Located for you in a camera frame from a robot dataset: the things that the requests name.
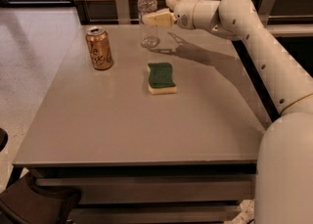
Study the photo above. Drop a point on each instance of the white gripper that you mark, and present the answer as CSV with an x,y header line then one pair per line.
x,y
184,13

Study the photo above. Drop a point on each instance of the black round object at left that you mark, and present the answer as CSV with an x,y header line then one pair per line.
x,y
3,139

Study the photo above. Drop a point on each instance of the grey table drawer unit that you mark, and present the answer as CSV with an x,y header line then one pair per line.
x,y
105,134

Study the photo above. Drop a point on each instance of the clear plastic water bottle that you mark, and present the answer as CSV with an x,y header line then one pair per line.
x,y
149,37

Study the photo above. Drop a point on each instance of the left metal wall bracket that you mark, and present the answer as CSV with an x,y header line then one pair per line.
x,y
123,12

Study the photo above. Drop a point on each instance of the dark brown chair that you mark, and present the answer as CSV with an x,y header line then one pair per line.
x,y
26,203

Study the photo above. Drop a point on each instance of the gold soda can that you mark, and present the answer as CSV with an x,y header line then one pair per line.
x,y
99,48

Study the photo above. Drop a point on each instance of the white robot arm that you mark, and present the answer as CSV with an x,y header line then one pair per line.
x,y
284,179

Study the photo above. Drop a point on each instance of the right metal wall bracket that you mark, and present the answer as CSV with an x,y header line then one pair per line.
x,y
264,9

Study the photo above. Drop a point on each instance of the green and yellow sponge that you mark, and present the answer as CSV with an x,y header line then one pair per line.
x,y
160,80

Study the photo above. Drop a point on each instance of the metal wall bracket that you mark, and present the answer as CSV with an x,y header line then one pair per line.
x,y
123,12
264,9

